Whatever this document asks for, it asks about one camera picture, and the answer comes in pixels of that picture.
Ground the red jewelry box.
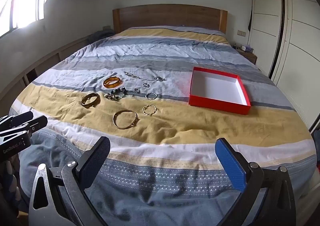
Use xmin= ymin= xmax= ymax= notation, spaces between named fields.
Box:
xmin=188 ymin=66 xmax=251 ymax=115

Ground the wooden headboard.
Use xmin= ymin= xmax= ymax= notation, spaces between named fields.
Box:
xmin=112 ymin=4 xmax=228 ymax=34

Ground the gold crystal brooch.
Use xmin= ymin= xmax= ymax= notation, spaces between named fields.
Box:
xmin=104 ymin=93 xmax=121 ymax=102

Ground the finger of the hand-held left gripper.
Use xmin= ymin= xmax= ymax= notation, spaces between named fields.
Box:
xmin=0 ymin=112 xmax=34 ymax=129
xmin=0 ymin=115 xmax=48 ymax=144

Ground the amber bangle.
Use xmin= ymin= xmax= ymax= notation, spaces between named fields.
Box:
xmin=103 ymin=77 xmax=123 ymax=89

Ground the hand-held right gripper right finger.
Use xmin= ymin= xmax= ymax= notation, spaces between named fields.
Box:
xmin=215 ymin=137 xmax=297 ymax=226

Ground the dark cloth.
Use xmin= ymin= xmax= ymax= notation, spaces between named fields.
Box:
xmin=87 ymin=30 xmax=115 ymax=41

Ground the wooden nightstand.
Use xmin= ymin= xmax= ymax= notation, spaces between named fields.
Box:
xmin=236 ymin=48 xmax=258 ymax=65

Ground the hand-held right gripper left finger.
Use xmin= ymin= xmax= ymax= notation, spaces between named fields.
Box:
xmin=28 ymin=136 xmax=111 ymax=226

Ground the wide gold bangle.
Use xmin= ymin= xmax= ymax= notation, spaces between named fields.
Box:
xmin=81 ymin=92 xmax=101 ymax=109

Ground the gold twisted hoop earring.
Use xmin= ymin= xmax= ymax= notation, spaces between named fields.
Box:
xmin=142 ymin=105 xmax=157 ymax=116

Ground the thin gold bangle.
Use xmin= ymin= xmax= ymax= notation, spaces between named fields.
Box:
xmin=112 ymin=109 xmax=139 ymax=130

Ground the striped duvet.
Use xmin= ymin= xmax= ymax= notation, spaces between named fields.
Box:
xmin=9 ymin=25 xmax=318 ymax=226

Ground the white wardrobe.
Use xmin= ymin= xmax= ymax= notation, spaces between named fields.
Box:
xmin=246 ymin=0 xmax=320 ymax=126

